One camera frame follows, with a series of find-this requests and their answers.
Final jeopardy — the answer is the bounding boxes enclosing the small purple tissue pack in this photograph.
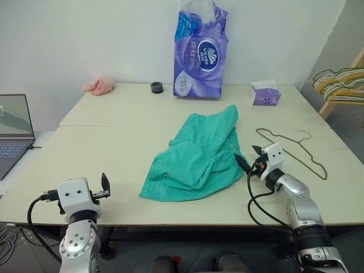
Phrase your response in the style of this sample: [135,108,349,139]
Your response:
[249,80,283,107]

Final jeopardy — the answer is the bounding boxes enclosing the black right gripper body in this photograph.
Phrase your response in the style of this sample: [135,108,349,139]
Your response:
[250,155,270,179]

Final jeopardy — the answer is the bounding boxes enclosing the pink cloth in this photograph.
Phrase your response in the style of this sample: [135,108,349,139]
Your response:
[82,76,115,97]

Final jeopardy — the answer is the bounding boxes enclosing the teal green garment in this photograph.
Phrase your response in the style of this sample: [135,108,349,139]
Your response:
[138,104,251,201]

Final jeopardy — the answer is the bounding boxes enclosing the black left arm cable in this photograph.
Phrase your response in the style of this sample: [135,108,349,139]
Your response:
[27,188,62,263]

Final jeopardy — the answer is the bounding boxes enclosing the olive wire hanger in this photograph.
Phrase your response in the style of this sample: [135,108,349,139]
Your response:
[255,127,329,181]

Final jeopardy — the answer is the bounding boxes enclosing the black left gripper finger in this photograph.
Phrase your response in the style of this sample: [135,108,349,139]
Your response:
[101,172,111,194]

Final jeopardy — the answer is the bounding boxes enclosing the purple Vinda tissue multipack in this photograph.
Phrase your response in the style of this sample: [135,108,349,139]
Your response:
[172,0,230,101]

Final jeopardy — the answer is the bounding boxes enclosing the dark rounded shape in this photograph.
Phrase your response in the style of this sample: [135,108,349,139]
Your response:
[147,255,175,273]
[212,251,249,273]

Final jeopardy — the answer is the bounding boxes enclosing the black round lid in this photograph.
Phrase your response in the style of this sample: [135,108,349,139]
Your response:
[150,81,165,95]

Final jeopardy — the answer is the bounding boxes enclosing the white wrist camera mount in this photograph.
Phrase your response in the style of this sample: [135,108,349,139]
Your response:
[257,143,286,181]
[55,177,102,218]

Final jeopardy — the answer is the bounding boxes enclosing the grey laptop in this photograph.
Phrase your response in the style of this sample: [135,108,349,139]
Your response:
[0,93,36,181]

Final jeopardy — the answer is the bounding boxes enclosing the black table leg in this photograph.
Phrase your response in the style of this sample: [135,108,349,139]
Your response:
[96,226,115,260]

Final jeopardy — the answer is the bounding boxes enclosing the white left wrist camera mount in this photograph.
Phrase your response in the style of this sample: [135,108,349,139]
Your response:
[55,177,102,218]

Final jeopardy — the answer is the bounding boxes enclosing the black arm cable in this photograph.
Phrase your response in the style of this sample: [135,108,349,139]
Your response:
[27,188,62,263]
[246,167,294,229]

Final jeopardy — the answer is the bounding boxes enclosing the green wire hanger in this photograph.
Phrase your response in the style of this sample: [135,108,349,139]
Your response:
[312,67,364,88]

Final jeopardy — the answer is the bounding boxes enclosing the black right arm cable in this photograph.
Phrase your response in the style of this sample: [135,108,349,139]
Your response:
[246,167,294,229]

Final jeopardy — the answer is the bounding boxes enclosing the bundle of clothes hangers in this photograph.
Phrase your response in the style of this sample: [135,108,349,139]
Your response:
[318,74,364,101]

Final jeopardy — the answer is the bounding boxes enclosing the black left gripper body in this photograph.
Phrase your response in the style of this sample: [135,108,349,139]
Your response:
[90,189,112,206]

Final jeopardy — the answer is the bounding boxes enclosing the wooden clothes rack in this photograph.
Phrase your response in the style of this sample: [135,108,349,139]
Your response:
[318,47,364,121]

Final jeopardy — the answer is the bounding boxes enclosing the grey floor cables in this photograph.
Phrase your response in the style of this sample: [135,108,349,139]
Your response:
[0,222,18,266]

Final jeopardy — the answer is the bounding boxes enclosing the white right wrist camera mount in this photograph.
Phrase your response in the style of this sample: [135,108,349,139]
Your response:
[257,143,286,181]

